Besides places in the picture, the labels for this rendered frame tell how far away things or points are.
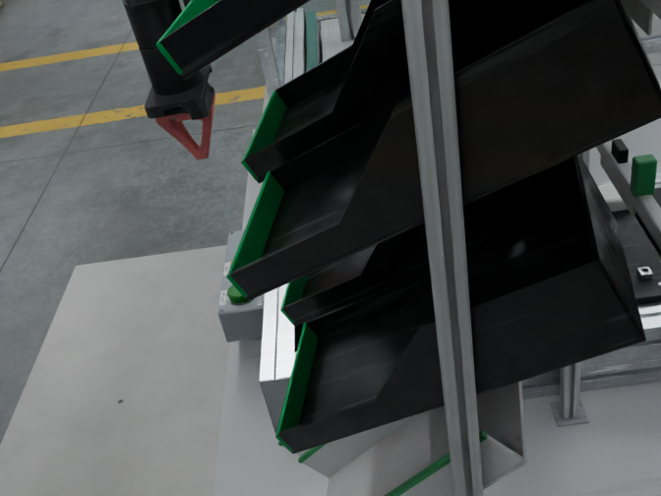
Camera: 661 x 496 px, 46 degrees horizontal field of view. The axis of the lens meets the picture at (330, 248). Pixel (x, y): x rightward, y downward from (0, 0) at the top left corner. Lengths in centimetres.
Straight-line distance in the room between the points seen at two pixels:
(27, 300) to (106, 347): 180
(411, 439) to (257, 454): 37
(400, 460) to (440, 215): 38
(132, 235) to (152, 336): 195
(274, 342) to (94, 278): 52
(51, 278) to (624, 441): 249
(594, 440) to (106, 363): 74
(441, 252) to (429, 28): 13
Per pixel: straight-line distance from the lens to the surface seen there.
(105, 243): 325
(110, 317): 138
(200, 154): 95
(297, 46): 197
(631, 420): 108
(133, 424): 118
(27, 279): 323
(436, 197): 41
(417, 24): 37
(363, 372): 64
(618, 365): 108
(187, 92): 89
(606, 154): 71
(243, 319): 115
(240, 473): 106
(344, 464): 84
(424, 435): 74
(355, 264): 75
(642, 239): 118
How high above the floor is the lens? 167
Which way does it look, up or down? 36 degrees down
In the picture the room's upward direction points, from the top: 11 degrees counter-clockwise
